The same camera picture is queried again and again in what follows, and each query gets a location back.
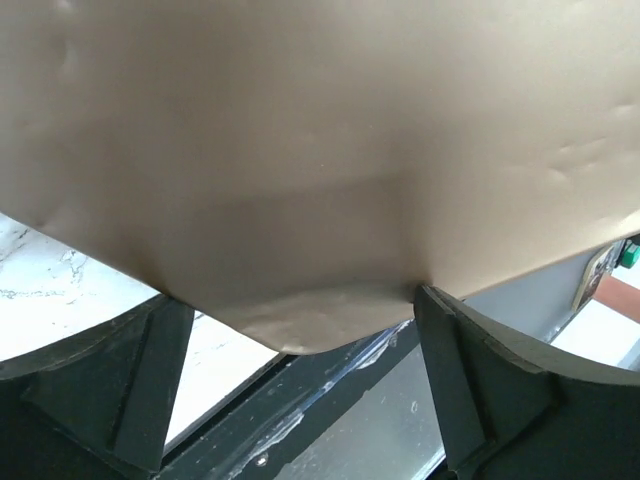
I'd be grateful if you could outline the rose gold tin lid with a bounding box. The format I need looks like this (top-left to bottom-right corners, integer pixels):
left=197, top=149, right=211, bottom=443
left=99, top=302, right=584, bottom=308
left=1, top=1, right=639, bottom=354

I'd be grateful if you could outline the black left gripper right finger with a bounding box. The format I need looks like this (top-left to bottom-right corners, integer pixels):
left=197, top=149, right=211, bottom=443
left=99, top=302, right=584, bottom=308
left=414, top=286, right=639, bottom=479

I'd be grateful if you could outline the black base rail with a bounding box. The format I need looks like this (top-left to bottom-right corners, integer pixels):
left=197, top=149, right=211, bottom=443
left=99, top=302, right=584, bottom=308
left=157, top=320, right=418, bottom=479

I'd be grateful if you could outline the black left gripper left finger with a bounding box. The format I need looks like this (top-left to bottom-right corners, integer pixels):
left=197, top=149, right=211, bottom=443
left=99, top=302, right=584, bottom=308
left=1, top=295, right=194, bottom=479

